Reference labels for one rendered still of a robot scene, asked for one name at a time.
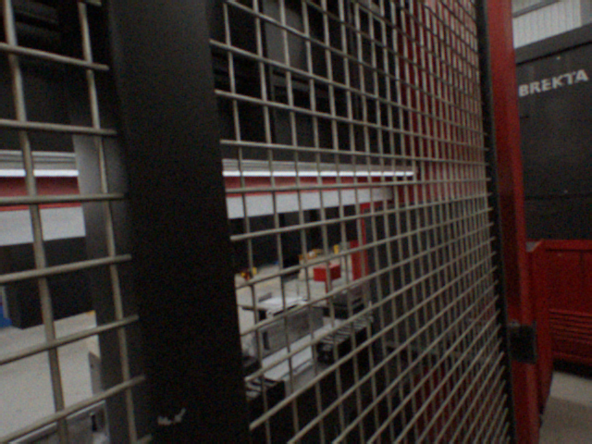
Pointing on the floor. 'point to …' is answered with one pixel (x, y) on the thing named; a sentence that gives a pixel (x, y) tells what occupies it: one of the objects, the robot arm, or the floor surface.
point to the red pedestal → (326, 275)
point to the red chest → (536, 258)
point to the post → (160, 219)
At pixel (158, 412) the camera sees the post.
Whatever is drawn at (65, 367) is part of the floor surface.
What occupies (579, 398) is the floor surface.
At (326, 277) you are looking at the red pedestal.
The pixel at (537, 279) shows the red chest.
